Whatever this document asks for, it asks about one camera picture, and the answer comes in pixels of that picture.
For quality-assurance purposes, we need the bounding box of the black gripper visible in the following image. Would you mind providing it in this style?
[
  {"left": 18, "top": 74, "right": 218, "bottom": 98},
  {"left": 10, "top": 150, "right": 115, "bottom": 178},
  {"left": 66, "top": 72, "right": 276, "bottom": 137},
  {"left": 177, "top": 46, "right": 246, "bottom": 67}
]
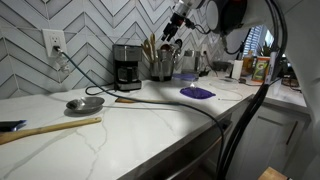
[{"left": 161, "top": 13, "right": 195, "bottom": 41}]

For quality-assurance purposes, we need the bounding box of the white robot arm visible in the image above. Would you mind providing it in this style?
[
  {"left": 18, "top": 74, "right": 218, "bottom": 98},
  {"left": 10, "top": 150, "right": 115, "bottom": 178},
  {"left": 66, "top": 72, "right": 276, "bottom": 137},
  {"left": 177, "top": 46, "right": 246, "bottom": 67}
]
[{"left": 162, "top": 0, "right": 320, "bottom": 152}]

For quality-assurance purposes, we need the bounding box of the silver utensil holder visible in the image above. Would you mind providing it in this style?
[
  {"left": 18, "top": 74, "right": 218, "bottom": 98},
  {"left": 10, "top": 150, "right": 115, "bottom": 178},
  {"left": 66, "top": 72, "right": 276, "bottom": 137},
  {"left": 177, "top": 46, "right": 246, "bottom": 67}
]
[{"left": 150, "top": 50, "right": 175, "bottom": 82}]

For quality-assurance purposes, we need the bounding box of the wooden spoon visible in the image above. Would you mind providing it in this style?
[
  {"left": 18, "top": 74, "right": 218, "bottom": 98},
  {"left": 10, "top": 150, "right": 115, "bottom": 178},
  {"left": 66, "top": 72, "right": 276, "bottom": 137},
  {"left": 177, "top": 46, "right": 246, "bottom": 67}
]
[{"left": 141, "top": 33, "right": 157, "bottom": 63}]

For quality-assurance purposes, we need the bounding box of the silver toaster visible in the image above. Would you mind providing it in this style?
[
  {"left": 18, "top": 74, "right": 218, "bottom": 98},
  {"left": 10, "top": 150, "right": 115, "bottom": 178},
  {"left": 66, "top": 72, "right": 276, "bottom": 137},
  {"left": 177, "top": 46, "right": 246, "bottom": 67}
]
[{"left": 181, "top": 50, "right": 201, "bottom": 74}]

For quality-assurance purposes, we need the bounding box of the black silver coffee maker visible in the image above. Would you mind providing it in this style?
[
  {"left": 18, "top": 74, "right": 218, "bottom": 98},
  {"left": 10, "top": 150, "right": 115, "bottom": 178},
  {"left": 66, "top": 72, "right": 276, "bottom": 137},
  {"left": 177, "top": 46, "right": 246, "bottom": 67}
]
[{"left": 113, "top": 44, "right": 142, "bottom": 91}]

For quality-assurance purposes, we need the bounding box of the purple cloth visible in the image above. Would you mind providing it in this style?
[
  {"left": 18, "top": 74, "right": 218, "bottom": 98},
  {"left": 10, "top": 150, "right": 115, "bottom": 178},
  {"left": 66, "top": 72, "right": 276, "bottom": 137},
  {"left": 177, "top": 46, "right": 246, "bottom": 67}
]
[{"left": 180, "top": 87, "right": 214, "bottom": 99}]

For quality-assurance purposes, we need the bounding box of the white paper towel roll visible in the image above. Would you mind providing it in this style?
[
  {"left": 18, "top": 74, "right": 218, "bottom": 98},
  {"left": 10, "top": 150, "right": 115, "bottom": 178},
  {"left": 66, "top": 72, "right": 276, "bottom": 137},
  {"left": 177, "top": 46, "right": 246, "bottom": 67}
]
[{"left": 231, "top": 60, "right": 243, "bottom": 79}]

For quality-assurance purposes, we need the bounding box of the amber bottle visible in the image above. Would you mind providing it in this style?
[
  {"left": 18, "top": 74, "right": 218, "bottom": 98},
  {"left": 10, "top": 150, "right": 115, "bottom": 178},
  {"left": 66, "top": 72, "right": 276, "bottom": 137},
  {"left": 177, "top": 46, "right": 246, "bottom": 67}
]
[{"left": 241, "top": 50, "right": 254, "bottom": 76}]

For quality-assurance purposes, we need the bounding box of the gatorade powder canister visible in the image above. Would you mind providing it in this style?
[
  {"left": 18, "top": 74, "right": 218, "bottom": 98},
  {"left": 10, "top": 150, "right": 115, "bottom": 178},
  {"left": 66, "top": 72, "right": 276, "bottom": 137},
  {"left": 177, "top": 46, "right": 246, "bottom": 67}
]
[{"left": 252, "top": 56, "right": 270, "bottom": 82}]

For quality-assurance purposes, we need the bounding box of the small metal frying pan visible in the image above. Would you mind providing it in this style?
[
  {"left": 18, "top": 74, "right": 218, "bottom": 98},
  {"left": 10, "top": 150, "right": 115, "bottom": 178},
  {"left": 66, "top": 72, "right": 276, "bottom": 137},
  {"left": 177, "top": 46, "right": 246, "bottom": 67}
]
[{"left": 66, "top": 97, "right": 105, "bottom": 114}]

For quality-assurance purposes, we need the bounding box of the dark blue object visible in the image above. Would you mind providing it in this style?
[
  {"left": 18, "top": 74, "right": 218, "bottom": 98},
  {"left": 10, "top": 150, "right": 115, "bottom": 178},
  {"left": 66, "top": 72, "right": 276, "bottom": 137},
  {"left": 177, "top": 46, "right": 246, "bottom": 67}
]
[{"left": 0, "top": 120, "right": 26, "bottom": 132}]

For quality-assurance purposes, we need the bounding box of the long wooden stick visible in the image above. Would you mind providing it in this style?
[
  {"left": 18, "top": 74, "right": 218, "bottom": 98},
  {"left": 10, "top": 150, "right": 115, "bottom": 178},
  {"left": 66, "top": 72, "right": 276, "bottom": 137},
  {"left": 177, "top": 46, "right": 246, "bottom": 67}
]
[{"left": 0, "top": 117, "right": 102, "bottom": 145}]

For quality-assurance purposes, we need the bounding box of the white charging cable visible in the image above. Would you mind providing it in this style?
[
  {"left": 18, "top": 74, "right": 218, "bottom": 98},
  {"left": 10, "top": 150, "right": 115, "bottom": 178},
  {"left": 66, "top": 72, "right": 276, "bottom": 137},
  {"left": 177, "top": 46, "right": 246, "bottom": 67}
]
[{"left": 208, "top": 81, "right": 245, "bottom": 102}]

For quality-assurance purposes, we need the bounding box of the black power cable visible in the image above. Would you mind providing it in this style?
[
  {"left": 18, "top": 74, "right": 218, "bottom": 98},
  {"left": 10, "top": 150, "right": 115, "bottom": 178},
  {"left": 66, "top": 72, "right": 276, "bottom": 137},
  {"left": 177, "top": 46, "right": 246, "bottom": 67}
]
[{"left": 53, "top": 45, "right": 226, "bottom": 168}]

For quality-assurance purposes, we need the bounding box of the white wall outlet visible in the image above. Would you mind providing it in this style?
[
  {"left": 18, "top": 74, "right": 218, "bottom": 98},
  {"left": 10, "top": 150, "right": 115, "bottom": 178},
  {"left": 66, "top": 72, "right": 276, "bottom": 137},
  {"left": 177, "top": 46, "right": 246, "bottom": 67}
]
[{"left": 42, "top": 29, "right": 67, "bottom": 58}]

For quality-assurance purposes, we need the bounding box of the black cable bundle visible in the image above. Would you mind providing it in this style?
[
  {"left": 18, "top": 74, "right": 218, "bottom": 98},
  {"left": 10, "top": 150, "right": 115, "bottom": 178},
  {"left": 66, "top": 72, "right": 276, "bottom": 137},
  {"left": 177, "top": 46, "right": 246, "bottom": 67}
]
[{"left": 215, "top": 0, "right": 289, "bottom": 180}]

